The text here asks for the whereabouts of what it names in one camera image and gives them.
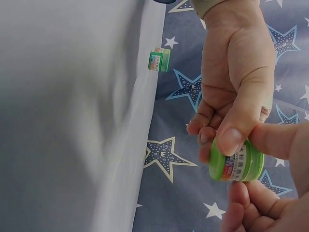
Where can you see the person's right hand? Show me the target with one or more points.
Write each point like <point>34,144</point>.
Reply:
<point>299,174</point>

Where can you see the person's right thumb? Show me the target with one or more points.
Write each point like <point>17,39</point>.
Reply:
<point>277,140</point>

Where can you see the person's left forearm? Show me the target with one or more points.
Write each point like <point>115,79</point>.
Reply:
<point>204,7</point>

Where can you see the person's left hand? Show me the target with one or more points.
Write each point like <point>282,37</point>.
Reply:
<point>231,60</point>

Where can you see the person's right fingers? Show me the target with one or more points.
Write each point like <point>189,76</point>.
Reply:
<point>239,207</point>

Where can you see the person's left fingers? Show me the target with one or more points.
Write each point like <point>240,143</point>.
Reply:
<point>205,125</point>

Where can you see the person's left thumb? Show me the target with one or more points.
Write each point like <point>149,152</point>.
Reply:
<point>243,113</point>

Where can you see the small green jar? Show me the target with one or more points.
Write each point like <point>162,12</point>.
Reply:
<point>158,61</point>
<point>236,166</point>

